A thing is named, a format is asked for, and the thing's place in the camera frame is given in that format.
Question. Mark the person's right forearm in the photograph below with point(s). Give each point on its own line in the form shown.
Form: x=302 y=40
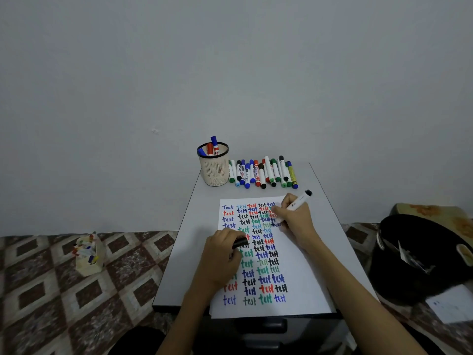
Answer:
x=366 y=310

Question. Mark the person's leg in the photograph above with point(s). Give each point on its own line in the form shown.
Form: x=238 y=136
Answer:
x=425 y=343
x=142 y=343

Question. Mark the row of colored markers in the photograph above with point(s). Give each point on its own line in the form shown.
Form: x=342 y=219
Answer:
x=262 y=173

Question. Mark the grey drawer cabinet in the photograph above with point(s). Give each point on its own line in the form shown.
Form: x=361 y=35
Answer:
x=314 y=336

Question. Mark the beige mesh cup black rim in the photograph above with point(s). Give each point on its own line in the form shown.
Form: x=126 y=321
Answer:
x=215 y=171

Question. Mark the person's left hand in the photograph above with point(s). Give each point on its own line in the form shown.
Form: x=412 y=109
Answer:
x=216 y=266

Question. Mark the person's left leg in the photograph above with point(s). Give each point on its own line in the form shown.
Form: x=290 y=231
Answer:
x=142 y=343

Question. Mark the blue capped white marker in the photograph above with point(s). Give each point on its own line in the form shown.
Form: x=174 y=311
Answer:
x=201 y=152

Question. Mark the person's right hand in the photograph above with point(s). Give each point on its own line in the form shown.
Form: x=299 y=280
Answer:
x=299 y=225

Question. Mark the red capped white marker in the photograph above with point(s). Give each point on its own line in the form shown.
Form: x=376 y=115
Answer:
x=210 y=149

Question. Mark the small cream box of pens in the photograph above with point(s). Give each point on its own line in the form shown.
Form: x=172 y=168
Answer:
x=88 y=268

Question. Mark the white sheet with faint marks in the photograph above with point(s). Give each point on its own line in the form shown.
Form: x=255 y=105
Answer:
x=452 y=305

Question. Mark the white paper with colored writing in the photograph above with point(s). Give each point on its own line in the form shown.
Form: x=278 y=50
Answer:
x=306 y=288

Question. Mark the blue marker with red band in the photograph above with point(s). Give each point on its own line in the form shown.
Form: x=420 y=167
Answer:
x=214 y=144

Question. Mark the person's left forearm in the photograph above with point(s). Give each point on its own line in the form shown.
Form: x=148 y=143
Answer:
x=184 y=325

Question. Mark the yellow floral cushion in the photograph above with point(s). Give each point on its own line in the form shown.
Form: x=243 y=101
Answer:
x=436 y=210

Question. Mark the person's right leg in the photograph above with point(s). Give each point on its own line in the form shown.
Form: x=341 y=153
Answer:
x=425 y=343

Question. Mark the black plastic bucket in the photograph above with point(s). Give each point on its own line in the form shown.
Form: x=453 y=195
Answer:
x=391 y=280

